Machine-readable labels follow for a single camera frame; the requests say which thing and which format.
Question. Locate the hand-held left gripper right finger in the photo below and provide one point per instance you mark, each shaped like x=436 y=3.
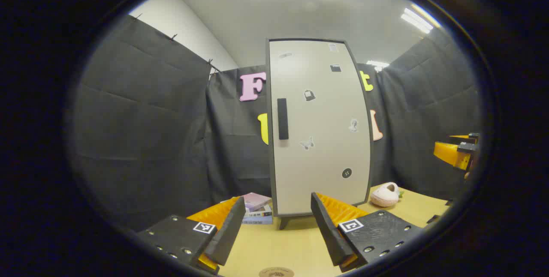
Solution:
x=328 y=230

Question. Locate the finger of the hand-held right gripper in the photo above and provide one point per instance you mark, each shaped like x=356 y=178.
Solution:
x=472 y=136
x=448 y=152

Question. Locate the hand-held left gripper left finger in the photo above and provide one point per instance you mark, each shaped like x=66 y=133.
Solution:
x=227 y=232

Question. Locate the dark grey cabinet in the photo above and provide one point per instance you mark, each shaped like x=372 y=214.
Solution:
x=283 y=222

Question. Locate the round wooden coaster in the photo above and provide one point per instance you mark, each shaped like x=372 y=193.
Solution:
x=276 y=272

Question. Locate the grey cabinet door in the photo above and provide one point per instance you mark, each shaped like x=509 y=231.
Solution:
x=321 y=161

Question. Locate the pale blue book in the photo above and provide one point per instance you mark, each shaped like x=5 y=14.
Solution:
x=257 y=221

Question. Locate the white book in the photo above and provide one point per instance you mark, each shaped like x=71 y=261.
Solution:
x=259 y=214

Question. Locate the pink book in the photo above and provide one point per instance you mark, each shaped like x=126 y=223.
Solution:
x=256 y=201

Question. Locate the pink plush toy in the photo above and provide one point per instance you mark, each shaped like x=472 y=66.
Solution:
x=384 y=195

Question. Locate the black backdrop cloth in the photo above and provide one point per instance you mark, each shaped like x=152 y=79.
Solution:
x=141 y=118

